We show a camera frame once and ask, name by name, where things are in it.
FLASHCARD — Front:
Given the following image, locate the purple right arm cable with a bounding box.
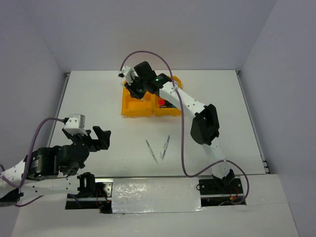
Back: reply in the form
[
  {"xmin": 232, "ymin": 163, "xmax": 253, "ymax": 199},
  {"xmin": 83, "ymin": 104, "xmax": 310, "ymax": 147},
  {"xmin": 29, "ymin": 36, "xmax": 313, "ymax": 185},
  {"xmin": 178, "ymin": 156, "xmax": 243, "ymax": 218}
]
[{"xmin": 119, "ymin": 50, "xmax": 250, "ymax": 205}]

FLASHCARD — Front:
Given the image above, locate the black highlighter blue tip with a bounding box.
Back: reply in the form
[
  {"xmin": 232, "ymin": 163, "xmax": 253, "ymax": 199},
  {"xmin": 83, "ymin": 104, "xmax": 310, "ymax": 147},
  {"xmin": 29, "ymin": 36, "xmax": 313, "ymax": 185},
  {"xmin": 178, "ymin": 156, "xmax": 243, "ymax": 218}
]
[{"xmin": 159, "ymin": 104, "xmax": 175, "ymax": 109}]

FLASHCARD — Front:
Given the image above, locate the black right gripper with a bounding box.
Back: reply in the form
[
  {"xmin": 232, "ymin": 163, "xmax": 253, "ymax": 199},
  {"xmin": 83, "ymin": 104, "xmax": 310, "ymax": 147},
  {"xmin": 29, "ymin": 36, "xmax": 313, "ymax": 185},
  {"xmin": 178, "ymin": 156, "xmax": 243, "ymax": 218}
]
[{"xmin": 124, "ymin": 76, "xmax": 147, "ymax": 100}]

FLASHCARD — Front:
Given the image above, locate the blue clear pen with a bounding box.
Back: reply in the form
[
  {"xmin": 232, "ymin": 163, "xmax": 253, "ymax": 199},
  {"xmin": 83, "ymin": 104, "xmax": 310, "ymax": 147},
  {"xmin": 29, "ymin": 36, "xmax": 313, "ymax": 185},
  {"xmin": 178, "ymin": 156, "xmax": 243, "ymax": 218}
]
[{"xmin": 161, "ymin": 135, "xmax": 170, "ymax": 160}]

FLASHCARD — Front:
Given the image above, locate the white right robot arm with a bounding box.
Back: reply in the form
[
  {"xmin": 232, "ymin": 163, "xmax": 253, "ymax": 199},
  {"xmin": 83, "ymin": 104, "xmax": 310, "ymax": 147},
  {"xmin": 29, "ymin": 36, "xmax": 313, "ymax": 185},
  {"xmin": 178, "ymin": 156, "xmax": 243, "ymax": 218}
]
[{"xmin": 119, "ymin": 61, "xmax": 235, "ymax": 193}]

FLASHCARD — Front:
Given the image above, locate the black mounting rail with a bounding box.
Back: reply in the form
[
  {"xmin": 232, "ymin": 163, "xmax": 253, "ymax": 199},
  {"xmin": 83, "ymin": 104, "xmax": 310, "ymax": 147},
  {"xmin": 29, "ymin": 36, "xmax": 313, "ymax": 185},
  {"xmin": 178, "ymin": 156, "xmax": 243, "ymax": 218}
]
[{"xmin": 65, "ymin": 177, "xmax": 247, "ymax": 214}]

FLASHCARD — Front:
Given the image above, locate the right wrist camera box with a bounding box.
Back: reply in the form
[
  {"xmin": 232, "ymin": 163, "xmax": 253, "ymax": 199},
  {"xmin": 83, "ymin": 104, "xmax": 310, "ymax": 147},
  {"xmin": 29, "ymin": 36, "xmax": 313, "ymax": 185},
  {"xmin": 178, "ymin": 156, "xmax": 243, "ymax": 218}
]
[{"xmin": 118, "ymin": 66, "xmax": 136, "ymax": 84}]

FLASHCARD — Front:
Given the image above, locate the foil-covered base plate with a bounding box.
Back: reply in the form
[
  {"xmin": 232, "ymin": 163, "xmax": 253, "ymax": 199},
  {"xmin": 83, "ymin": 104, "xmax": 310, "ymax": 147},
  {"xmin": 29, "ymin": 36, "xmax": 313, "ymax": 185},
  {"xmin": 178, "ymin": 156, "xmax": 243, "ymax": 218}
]
[{"xmin": 112, "ymin": 178, "xmax": 203, "ymax": 214}]

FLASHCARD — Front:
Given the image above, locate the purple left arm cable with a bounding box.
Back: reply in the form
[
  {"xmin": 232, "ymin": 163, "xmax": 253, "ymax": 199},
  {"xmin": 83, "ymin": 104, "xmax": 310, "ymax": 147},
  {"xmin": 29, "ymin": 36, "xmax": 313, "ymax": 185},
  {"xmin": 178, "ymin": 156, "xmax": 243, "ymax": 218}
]
[{"xmin": 0, "ymin": 118, "xmax": 69, "ymax": 207}]

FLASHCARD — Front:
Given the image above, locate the yellow clear pen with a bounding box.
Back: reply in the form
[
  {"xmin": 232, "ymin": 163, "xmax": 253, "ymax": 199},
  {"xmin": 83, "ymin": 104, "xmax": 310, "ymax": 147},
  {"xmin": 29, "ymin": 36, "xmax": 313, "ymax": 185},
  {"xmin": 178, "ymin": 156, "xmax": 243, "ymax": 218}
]
[{"xmin": 121, "ymin": 82, "xmax": 146, "ymax": 102}]

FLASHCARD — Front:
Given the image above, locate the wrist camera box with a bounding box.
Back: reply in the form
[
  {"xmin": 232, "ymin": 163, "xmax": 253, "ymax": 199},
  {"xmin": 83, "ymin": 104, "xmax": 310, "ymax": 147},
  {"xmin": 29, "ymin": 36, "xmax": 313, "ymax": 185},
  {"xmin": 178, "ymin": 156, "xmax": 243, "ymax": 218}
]
[
  {"xmin": 118, "ymin": 66, "xmax": 136, "ymax": 84},
  {"xmin": 63, "ymin": 114, "xmax": 87, "ymax": 136}
]

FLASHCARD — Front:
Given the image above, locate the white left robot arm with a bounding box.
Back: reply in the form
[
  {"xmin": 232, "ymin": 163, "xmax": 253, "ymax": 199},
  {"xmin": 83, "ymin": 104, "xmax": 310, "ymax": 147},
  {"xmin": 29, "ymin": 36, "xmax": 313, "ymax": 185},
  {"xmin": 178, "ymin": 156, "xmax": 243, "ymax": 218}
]
[{"xmin": 0, "ymin": 125, "xmax": 111, "ymax": 207}]

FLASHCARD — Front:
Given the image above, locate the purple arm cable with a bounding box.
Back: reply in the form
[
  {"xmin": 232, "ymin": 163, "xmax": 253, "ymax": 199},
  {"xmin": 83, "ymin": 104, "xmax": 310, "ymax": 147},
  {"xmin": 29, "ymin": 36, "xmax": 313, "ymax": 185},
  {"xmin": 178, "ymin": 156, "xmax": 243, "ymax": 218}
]
[
  {"xmin": 0, "ymin": 118, "xmax": 69, "ymax": 207},
  {"xmin": 119, "ymin": 50, "xmax": 250, "ymax": 205}
]

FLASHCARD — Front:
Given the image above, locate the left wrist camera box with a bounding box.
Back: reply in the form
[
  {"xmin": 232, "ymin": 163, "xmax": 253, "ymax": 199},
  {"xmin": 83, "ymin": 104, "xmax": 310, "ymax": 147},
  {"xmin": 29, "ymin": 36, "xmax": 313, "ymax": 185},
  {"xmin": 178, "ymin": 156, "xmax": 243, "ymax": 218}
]
[{"xmin": 63, "ymin": 114, "xmax": 87, "ymax": 136}]

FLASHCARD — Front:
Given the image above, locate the orange four-compartment organizer tray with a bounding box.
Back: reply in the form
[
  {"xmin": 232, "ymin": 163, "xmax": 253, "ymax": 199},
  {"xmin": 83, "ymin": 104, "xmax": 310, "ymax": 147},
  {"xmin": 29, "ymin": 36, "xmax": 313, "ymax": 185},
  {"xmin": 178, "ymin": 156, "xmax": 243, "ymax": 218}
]
[{"xmin": 120, "ymin": 75, "xmax": 183, "ymax": 118}]

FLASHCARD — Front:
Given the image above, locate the green clear pen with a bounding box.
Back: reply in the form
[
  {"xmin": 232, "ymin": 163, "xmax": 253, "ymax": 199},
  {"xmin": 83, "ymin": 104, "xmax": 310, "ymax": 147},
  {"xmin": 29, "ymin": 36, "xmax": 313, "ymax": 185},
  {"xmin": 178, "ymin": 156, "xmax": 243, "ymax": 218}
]
[{"xmin": 145, "ymin": 139, "xmax": 158, "ymax": 165}]

